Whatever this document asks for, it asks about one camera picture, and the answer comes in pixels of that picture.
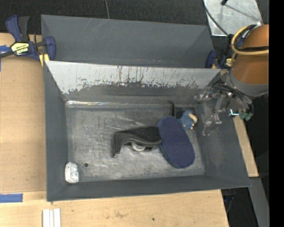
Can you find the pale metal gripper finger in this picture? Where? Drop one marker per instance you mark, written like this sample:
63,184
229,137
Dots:
203,95
211,124

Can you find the blue toy figure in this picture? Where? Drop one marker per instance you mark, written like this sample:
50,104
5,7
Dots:
187,120

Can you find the dark blue oval case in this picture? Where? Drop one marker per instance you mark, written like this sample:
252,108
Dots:
176,142

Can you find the black curved brush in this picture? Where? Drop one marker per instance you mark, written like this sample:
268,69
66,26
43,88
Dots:
139,133

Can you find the white tape roll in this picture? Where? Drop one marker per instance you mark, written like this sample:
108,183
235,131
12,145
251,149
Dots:
139,148

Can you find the grey metal bin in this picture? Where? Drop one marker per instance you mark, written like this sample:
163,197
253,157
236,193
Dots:
123,44

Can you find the white speckled block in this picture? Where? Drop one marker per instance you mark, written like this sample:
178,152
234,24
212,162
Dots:
71,172

